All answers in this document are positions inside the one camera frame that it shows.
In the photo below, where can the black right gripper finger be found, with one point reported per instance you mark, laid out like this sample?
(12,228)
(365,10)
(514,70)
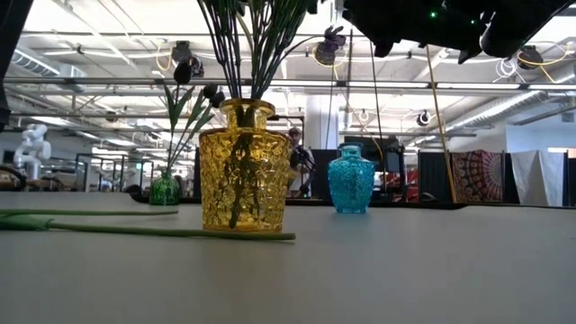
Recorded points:
(380,38)
(373,11)

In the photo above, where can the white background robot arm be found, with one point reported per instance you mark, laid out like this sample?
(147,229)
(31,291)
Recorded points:
(33,148)

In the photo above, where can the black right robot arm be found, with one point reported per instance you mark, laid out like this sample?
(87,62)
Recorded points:
(508,36)

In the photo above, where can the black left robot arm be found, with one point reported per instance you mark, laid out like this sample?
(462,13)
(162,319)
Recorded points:
(11,27)

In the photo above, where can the blue textured glass vase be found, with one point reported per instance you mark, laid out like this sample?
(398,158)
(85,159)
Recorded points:
(351,184)

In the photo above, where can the amber textured glass vase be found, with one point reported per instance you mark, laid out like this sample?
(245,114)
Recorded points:
(216,180)

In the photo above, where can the small green glass vase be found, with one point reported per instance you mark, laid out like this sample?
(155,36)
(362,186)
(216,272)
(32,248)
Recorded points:
(164,193)

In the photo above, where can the round black hanging reel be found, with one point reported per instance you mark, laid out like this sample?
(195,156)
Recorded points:
(425,119)

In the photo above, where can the black computer monitor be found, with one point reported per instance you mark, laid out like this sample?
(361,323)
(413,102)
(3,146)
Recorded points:
(389,155)

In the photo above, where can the person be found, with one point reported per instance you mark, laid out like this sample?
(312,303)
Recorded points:
(295,135)

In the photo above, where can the black room divider panel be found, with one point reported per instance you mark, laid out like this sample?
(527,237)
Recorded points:
(325,175)
(434,177)

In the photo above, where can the mandala pattern tapestry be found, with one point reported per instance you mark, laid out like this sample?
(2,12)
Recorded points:
(477,175)

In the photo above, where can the white hanging sheet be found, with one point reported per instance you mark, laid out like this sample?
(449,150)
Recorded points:
(537,177)

